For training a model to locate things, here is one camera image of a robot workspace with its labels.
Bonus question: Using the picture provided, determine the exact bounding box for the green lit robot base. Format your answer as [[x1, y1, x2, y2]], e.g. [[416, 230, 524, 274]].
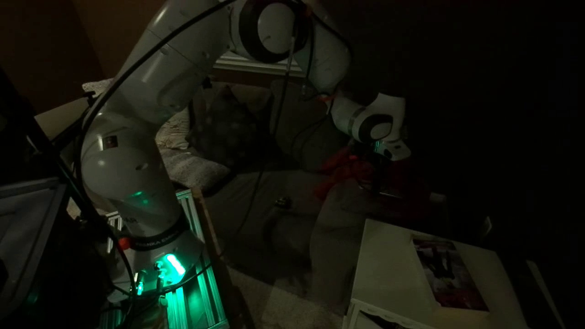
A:
[[98, 188, 230, 329]]

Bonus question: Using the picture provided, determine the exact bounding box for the grey couch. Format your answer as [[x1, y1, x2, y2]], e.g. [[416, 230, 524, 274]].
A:
[[199, 78, 453, 306]]

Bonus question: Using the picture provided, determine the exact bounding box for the dark patterned pillow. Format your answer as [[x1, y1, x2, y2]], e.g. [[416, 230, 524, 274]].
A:
[[188, 83, 276, 173]]

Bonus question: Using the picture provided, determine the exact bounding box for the white pillow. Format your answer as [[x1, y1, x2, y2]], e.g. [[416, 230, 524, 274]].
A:
[[153, 107, 230, 189]]

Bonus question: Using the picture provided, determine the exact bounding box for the red cloth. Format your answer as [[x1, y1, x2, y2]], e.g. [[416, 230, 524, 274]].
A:
[[312, 144, 429, 215]]

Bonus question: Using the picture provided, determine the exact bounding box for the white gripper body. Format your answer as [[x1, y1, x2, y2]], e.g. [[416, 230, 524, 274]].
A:
[[371, 136, 413, 164]]

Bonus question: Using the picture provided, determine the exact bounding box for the white window frame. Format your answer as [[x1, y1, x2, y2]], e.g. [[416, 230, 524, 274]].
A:
[[212, 51, 307, 78]]

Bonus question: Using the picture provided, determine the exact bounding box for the dark monitor screen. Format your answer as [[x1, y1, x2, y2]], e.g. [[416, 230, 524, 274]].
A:
[[0, 175, 69, 317]]

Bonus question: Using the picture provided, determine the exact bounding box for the black cable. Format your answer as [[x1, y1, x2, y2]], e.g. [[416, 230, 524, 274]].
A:
[[76, 0, 239, 153], [233, 23, 299, 235]]

